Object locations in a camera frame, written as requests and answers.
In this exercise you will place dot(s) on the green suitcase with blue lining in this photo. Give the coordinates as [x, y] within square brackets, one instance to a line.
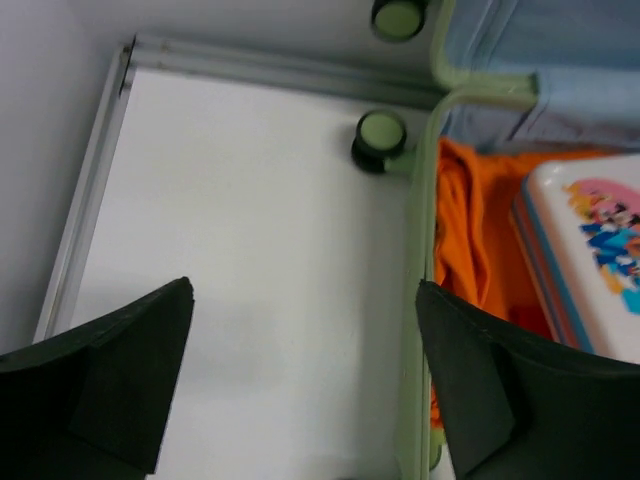
[513, 76]

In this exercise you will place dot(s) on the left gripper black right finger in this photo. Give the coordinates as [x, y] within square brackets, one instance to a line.
[518, 406]

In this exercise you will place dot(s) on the white first aid box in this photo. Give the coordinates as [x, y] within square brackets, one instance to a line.
[577, 223]

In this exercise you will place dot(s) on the red cloth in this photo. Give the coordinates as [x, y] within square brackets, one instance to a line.
[532, 319]

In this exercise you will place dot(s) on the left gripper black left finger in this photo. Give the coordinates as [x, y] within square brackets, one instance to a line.
[94, 402]

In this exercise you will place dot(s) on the orange shirt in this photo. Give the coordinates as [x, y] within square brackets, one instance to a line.
[477, 255]

